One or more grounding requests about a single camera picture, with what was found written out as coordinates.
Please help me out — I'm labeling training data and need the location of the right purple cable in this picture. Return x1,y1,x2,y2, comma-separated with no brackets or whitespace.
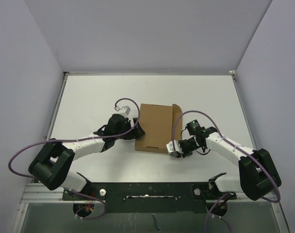
171,110,281,233

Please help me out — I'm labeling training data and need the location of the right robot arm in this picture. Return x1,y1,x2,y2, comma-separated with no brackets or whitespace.
174,120,281,200

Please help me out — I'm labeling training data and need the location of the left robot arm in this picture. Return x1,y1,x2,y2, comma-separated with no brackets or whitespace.
28,114,145,200

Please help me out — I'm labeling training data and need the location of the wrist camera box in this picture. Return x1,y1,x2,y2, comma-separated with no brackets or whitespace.
115,106,131,118
166,140,183,158

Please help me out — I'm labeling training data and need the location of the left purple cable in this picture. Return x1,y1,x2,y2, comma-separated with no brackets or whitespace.
8,98,141,221

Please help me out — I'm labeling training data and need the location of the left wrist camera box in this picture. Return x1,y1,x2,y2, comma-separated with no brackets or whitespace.
115,106,131,118

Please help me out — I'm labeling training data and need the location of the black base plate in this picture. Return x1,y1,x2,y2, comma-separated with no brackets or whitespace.
62,181,237,216

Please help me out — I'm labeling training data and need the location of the purple cable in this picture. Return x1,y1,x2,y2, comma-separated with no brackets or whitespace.
8,98,141,221
171,110,281,233

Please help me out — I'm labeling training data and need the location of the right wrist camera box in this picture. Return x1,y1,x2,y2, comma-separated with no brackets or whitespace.
166,140,183,158

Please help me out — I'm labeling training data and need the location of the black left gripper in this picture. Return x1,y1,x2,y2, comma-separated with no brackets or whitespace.
114,117,144,140

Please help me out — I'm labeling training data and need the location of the brown cardboard box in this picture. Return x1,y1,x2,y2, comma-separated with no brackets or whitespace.
134,103,182,154

